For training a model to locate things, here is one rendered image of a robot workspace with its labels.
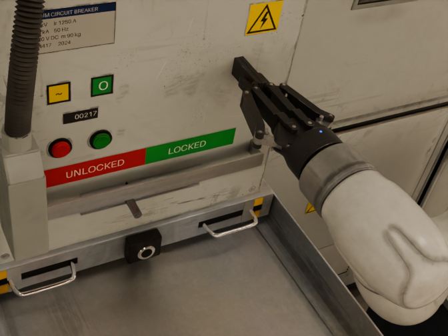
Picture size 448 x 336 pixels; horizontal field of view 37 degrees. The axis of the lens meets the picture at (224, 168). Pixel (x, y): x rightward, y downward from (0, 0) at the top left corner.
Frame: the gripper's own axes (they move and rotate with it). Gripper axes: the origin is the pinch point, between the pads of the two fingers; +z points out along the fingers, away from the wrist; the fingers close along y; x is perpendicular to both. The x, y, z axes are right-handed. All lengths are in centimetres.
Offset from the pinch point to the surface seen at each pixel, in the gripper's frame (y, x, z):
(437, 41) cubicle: 70, -20, 25
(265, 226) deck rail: 11.9, -38.0, 1.0
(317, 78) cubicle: 36, -24, 25
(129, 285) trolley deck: -17.4, -38.4, -2.3
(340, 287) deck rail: 13.6, -32.6, -19.8
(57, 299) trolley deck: -29.5, -38.4, -0.7
